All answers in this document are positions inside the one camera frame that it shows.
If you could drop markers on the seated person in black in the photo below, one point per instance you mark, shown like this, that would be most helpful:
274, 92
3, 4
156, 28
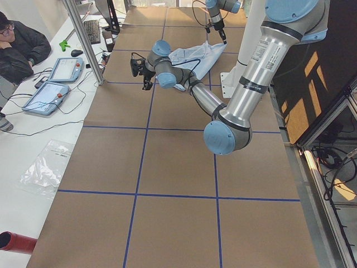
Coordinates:
21, 48

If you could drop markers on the green plastic tool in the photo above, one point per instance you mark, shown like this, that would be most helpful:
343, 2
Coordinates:
64, 45

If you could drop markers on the black panel left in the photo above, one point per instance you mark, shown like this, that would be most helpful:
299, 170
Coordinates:
312, 77

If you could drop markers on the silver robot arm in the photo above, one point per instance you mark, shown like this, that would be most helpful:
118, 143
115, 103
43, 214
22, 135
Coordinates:
284, 24
216, 21

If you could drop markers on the black computer mouse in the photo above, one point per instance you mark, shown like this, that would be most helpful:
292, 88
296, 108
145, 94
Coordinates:
76, 53

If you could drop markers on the teach pendant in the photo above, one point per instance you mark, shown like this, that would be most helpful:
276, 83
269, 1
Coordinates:
66, 70
47, 98

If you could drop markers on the brown cardboard box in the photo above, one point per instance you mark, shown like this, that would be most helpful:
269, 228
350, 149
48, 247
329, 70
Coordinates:
109, 40

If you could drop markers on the black keyboard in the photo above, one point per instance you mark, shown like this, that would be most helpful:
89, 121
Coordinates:
92, 30

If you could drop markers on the clear plastic bag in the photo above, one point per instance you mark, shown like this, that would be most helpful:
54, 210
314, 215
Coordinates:
44, 175

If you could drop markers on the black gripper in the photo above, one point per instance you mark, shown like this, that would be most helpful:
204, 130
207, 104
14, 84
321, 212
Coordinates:
217, 26
148, 73

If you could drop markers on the far teach pendant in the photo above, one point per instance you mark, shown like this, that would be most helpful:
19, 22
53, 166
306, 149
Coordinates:
66, 70

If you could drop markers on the near teach pendant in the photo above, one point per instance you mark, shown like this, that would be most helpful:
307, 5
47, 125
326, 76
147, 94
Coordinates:
47, 98

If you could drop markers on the red cylinder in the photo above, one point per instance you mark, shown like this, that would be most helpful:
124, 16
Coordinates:
18, 243

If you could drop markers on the light blue button-up shirt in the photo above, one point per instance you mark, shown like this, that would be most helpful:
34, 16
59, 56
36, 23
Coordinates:
200, 59

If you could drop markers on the aluminium frame post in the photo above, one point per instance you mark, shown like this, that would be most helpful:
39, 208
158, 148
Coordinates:
84, 40

